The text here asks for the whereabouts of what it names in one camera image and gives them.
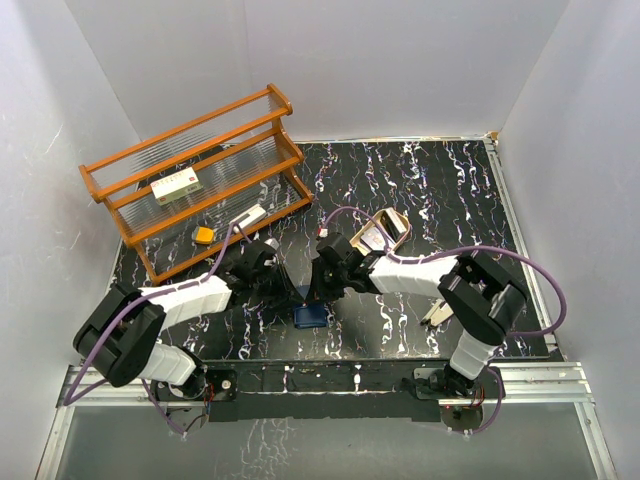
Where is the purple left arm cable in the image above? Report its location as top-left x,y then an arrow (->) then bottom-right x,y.
62,222 -> 251,407

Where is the orange yellow small object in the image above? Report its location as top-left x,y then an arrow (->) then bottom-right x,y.
192,226 -> 215,246

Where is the stack of credit cards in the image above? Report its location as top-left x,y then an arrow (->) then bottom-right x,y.
360,208 -> 409,251

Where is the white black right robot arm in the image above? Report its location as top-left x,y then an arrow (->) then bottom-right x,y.
305,233 -> 529,397

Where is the white red small box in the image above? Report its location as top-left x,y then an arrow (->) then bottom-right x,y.
150,167 -> 202,205

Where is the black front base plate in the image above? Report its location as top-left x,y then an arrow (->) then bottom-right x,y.
207,359 -> 445,423

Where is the blue leather card holder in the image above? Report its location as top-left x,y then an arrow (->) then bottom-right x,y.
293,285 -> 329,330

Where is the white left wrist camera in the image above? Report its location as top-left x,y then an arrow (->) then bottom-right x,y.
263,238 -> 279,257

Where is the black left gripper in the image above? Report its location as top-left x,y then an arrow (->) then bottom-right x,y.
251,260 -> 303,310

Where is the orange wooden shelf rack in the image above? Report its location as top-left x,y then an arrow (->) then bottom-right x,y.
79,84 -> 314,285

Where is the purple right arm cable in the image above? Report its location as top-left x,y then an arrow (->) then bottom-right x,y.
319,205 -> 567,435

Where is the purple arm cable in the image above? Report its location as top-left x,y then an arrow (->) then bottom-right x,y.
319,205 -> 567,435
62,222 -> 251,407

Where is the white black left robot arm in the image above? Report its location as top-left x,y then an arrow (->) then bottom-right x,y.
72,240 -> 303,399

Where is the white black small device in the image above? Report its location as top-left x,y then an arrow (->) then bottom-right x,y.
231,204 -> 267,229

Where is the beige oval card tray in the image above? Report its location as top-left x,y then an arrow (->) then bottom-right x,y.
350,207 -> 412,255

